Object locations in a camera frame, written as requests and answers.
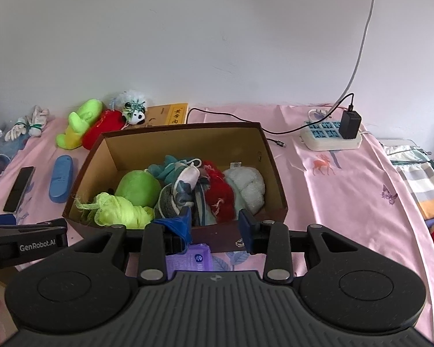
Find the white fluffy sponge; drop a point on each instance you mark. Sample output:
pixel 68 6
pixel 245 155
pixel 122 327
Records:
pixel 246 188

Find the striped folded blanket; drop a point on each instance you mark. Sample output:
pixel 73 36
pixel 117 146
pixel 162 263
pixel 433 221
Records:
pixel 419 184

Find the red plush toy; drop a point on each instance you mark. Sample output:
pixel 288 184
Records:
pixel 105 126

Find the brown cardboard box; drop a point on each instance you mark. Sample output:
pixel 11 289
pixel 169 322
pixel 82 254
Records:
pixel 188 141

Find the white gloves bundle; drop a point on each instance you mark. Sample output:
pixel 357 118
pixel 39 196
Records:
pixel 36 115

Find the blue oblong case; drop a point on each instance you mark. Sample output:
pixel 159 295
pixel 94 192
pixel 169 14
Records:
pixel 60 179

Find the lime green plush toy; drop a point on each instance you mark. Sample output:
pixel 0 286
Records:
pixel 83 115

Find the grey socks bundle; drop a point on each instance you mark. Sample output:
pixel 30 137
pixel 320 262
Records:
pixel 171 198

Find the green round plush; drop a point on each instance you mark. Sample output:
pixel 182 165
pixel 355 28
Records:
pixel 137 188

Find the pink bedsheet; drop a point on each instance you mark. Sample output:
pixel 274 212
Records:
pixel 347 195

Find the white power strip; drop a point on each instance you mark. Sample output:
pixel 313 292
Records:
pixel 322 137

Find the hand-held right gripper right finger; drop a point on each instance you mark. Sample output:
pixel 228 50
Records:
pixel 249 233

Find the panda plush toy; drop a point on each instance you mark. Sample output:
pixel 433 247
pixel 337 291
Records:
pixel 135 114

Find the black charger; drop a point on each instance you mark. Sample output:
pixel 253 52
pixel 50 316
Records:
pixel 350 124

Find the teal mesh bath sponge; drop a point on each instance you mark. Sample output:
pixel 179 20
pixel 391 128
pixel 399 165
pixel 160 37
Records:
pixel 166 170

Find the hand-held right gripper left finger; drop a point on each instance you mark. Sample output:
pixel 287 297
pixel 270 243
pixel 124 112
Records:
pixel 179 229

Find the pale blue cloth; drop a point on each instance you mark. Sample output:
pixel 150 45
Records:
pixel 11 145

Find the black smartphone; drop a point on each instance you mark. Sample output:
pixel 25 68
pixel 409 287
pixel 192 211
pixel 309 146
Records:
pixel 18 188

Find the yellow book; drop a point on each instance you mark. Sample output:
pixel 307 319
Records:
pixel 166 114

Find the red mesh sponge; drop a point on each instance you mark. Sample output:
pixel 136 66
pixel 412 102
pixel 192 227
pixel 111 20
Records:
pixel 218 191

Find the purple plastic packet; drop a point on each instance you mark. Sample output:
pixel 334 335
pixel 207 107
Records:
pixel 193 258

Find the lime mesh bath sponge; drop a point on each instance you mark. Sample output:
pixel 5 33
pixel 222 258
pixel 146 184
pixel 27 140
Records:
pixel 119 211

